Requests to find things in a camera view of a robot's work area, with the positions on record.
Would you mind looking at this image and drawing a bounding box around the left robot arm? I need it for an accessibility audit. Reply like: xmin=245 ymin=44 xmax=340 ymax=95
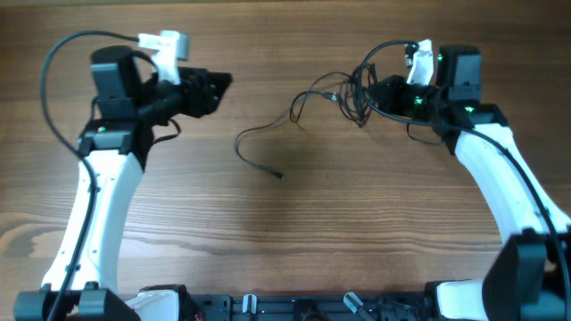
xmin=13 ymin=45 xmax=232 ymax=320

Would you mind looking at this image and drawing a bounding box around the right camera black cable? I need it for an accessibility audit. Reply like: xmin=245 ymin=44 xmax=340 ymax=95
xmin=356 ymin=38 xmax=571 ymax=321

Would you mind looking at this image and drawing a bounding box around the black thin usb cable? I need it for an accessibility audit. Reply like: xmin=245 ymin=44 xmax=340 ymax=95
xmin=234 ymin=70 xmax=358 ymax=182

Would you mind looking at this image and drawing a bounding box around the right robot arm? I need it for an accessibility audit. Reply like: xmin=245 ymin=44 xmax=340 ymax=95
xmin=356 ymin=40 xmax=570 ymax=320

